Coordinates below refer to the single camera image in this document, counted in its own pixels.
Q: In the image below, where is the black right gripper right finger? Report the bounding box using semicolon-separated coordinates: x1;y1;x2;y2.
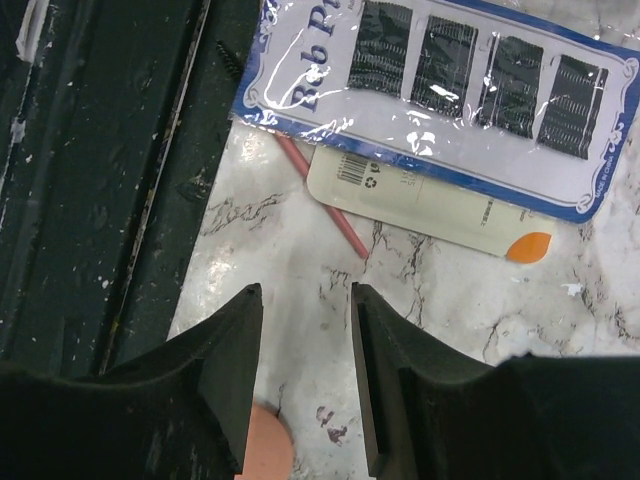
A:
351;284;639;479

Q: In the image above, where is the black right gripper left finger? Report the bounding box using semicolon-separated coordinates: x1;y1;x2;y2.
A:
1;284;263;479

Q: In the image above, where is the pink mascara wand brush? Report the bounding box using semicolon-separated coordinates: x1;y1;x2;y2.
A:
215;40;369;260

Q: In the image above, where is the orange round makeup sponge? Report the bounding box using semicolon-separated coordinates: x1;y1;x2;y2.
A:
236;403;294;480

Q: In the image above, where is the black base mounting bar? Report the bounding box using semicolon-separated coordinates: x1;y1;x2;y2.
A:
1;1;260;378

